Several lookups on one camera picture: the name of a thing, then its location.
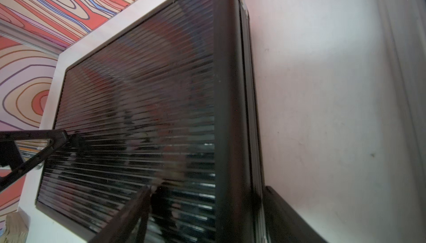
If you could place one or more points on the black poker set case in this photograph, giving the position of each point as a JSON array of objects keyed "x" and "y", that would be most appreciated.
[{"x": 168, "y": 104}]

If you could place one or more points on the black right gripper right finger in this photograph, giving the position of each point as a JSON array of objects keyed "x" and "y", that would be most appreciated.
[{"x": 283, "y": 223}]

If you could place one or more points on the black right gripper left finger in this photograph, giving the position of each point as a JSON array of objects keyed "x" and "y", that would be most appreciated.
[{"x": 129, "y": 225}]

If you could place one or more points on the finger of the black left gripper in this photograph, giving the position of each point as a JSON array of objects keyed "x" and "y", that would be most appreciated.
[{"x": 11, "y": 156}]

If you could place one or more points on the treehouse children's book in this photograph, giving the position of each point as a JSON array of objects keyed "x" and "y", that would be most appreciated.
[{"x": 16, "y": 230}]

